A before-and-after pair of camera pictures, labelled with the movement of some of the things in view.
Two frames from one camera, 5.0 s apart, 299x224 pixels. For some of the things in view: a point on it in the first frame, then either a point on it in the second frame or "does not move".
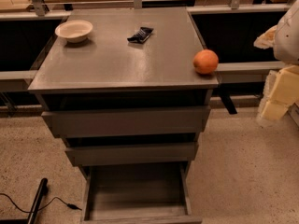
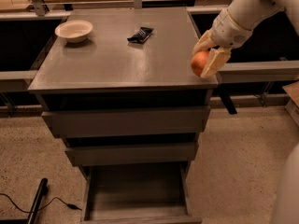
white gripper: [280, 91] to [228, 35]
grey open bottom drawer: [138, 193] does not move
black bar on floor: [31, 219] does not move
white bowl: [74, 31] does not move
